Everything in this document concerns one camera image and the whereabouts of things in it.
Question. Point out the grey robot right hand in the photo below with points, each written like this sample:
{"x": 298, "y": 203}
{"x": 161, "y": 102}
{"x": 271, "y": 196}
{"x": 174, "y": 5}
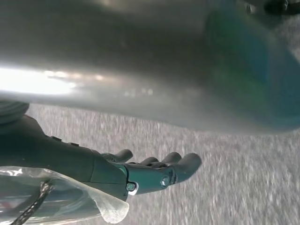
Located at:
{"x": 58, "y": 155}

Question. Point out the clear plastic wrap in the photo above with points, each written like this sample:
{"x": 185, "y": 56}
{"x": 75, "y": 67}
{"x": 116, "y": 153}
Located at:
{"x": 70, "y": 198}

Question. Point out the silver robot body shell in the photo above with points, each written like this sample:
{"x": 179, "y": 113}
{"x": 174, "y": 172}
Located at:
{"x": 140, "y": 62}

